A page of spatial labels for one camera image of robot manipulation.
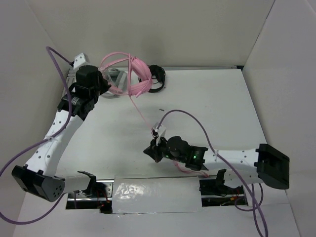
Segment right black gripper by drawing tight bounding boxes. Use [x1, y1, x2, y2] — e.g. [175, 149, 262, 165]
[143, 134, 186, 163]

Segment pink headphones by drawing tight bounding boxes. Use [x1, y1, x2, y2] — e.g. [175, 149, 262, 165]
[99, 52, 153, 97]

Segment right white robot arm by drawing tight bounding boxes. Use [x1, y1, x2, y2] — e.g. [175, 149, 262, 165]
[144, 136, 290, 194]

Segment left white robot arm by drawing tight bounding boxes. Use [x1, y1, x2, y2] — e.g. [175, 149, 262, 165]
[11, 65, 110, 202]

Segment grey white headphones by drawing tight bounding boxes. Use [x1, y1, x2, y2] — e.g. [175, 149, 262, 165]
[102, 68, 127, 99]

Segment black headphones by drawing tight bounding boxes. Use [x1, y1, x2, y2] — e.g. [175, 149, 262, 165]
[148, 65, 166, 93]

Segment white taped cover plate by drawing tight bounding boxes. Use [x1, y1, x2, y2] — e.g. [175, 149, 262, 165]
[112, 177, 202, 214]

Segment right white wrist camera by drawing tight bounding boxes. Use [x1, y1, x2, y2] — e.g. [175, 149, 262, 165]
[152, 122, 166, 146]

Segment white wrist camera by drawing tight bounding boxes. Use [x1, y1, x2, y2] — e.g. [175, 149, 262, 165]
[73, 53, 90, 72]
[152, 122, 166, 146]

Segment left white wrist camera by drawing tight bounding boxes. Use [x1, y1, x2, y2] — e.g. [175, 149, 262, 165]
[73, 53, 90, 72]

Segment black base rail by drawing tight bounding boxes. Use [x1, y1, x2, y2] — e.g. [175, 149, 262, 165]
[66, 176, 248, 214]

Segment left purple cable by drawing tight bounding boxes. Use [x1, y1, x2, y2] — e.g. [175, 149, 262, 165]
[0, 46, 75, 225]

